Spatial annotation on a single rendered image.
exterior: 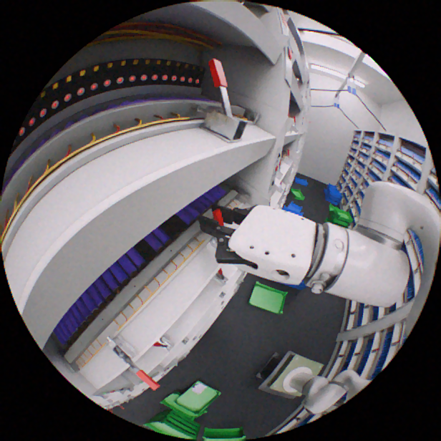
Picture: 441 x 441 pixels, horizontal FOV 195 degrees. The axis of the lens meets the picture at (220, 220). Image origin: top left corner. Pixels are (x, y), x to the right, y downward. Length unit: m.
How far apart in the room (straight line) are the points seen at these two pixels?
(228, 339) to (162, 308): 0.98
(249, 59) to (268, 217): 0.32
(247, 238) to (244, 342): 1.10
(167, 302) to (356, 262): 0.25
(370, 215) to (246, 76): 0.31
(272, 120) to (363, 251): 0.26
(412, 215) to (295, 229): 0.15
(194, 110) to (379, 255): 0.26
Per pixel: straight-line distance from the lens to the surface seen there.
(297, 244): 0.15
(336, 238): 0.16
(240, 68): 0.34
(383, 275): 0.19
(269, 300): 1.26
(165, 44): 0.38
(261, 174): 0.32
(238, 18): 0.21
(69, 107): 0.24
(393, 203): 0.18
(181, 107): 0.16
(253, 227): 0.16
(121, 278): 0.23
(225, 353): 1.20
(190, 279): 0.23
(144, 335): 0.25
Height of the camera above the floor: 1.18
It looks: 44 degrees down
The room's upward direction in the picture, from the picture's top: straight up
